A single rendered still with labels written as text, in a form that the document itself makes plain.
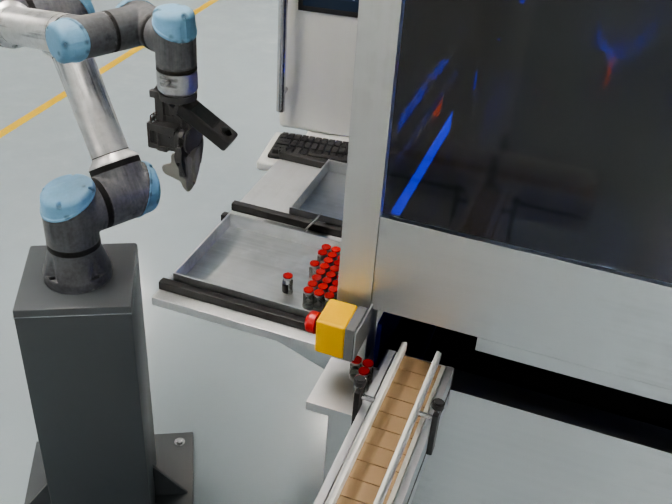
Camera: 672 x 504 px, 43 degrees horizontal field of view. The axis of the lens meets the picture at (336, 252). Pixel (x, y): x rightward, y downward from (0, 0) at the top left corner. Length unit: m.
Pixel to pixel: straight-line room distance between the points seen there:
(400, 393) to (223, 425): 1.29
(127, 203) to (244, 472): 1.00
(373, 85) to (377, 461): 0.59
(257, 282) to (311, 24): 0.91
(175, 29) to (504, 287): 0.72
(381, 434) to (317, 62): 1.34
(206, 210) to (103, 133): 1.80
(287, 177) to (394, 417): 0.91
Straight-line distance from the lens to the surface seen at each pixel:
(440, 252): 1.43
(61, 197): 1.87
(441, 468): 1.75
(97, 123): 1.95
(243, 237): 1.95
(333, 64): 2.48
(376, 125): 1.35
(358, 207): 1.43
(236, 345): 2.99
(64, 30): 1.58
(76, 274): 1.94
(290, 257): 1.88
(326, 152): 2.42
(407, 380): 1.53
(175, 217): 3.67
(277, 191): 2.12
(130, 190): 1.93
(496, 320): 1.48
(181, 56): 1.57
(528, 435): 1.63
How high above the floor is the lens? 1.97
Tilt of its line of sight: 35 degrees down
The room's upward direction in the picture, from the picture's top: 4 degrees clockwise
